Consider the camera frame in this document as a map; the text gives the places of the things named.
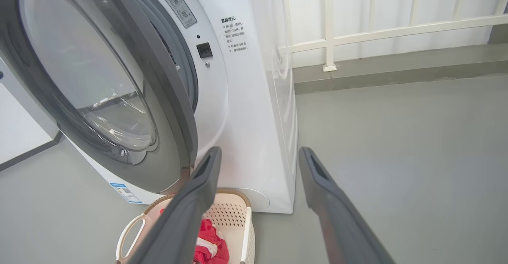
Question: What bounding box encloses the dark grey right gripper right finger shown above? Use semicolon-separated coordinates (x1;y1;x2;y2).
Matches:
298;147;394;264

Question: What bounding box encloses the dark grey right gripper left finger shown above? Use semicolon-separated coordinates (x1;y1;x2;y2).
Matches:
127;146;222;264

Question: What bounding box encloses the red and white garment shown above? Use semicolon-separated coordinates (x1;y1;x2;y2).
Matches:
193;238;230;264
198;218;225;245

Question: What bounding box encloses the round grey glass washer door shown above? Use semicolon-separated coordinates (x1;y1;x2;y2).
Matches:
0;0;199;195

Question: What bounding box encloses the cream perforated laundry basket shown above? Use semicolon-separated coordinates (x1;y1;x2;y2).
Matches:
116;189;256;264

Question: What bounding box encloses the white front-load washing machine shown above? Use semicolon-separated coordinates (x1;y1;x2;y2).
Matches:
0;0;299;214

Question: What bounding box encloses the grey rubber door gasket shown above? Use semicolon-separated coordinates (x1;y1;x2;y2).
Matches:
107;0;199;114

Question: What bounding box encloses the black door latch socket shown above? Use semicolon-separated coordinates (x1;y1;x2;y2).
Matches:
196;42;213;59

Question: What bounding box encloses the blue energy label sticker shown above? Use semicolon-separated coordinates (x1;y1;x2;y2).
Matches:
110;183;142;204

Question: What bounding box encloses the round drain filter cover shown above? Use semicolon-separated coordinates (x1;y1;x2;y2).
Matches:
234;188;270;212

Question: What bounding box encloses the white metal railing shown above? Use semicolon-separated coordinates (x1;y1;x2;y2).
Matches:
278;0;508;73

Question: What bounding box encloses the printed black text notice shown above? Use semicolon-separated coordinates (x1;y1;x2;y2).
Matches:
220;17;250;54

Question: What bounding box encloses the grey warning sticker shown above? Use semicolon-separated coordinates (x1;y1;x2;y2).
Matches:
149;0;198;29

